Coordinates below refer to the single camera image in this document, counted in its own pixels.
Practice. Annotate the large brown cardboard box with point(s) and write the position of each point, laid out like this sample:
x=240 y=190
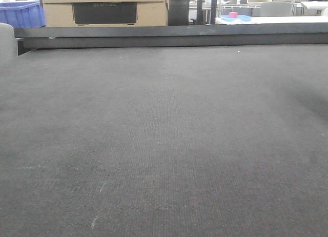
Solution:
x=108 y=13

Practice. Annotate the pink cylinder on table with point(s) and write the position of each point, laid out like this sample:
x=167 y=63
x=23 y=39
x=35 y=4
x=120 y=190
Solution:
x=233 y=15

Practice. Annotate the blue tray on table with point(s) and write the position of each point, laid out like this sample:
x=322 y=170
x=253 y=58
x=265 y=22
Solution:
x=243 y=18

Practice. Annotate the grey chair in background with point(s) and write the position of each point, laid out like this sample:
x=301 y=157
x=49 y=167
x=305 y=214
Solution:
x=275 y=9

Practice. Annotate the grey fabric office chair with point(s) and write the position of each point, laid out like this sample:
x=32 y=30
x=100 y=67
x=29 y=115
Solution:
x=8 y=43

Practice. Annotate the blue plastic crate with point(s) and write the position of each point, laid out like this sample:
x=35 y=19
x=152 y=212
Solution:
x=23 y=14

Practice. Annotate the black conveyor end frame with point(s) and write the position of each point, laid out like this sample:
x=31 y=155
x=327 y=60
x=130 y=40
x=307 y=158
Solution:
x=95 y=40

